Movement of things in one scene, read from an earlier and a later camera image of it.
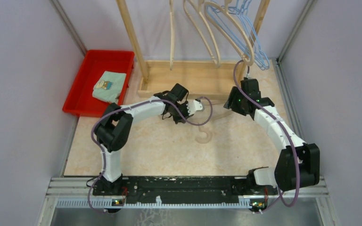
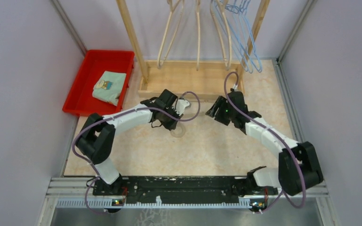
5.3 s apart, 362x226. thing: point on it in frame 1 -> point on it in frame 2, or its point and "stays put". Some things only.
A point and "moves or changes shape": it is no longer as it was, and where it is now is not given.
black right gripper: [231, 101] -> [220, 102]
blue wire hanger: [260, 58] moves or changes shape
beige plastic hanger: [227, 4] -> [227, 66]
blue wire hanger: [240, 29] moves or changes shape
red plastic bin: [79, 100] stays put
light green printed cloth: [109, 86] stays put
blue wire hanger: [232, 21] -> [242, 59]
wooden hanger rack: [160, 77] stays put
